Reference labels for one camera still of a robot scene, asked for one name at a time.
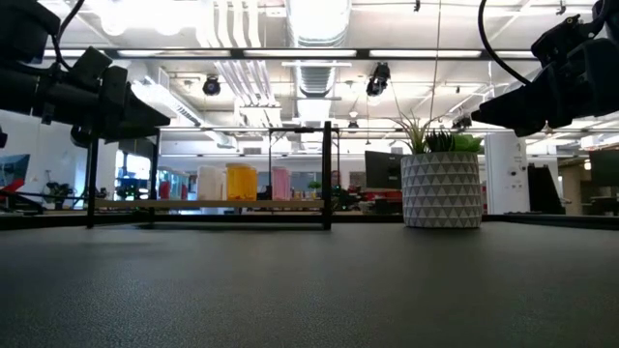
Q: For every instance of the black monitor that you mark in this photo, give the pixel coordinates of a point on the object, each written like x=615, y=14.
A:
x=382, y=169
x=607, y=166

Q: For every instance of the black metal rig frame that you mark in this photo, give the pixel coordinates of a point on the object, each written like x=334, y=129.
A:
x=48, y=220

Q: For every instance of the succulent in white patterned pot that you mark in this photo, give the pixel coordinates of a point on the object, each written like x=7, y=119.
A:
x=442, y=193

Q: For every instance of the wooden shelf black frame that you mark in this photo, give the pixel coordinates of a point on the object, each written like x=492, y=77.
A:
x=193, y=204

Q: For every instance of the black ceiling spotlight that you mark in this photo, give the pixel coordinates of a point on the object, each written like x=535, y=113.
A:
x=378, y=78
x=211, y=86

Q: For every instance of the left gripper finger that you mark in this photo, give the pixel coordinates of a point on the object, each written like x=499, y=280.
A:
x=135, y=113
x=84, y=136

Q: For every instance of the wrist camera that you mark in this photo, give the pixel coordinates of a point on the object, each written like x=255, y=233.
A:
x=92, y=67
x=561, y=41

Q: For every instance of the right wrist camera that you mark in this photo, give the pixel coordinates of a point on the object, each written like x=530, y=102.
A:
x=561, y=41

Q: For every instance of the clear blue vial white pills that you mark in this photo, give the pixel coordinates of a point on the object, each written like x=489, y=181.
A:
x=180, y=187

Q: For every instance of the white pillar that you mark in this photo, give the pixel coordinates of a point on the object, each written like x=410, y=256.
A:
x=505, y=169

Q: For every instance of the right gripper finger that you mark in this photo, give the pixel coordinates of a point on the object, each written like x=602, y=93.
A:
x=522, y=108

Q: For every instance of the black table mat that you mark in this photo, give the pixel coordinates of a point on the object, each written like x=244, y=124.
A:
x=145, y=299

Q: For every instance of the orange pill bottle white cap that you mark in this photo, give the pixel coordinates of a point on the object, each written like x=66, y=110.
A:
x=242, y=182

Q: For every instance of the blue wall screen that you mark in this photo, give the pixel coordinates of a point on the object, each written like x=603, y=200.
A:
x=14, y=169

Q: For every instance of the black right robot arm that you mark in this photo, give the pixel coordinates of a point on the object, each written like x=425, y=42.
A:
x=609, y=17

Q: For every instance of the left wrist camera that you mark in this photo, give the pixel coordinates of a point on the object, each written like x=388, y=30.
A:
x=92, y=67

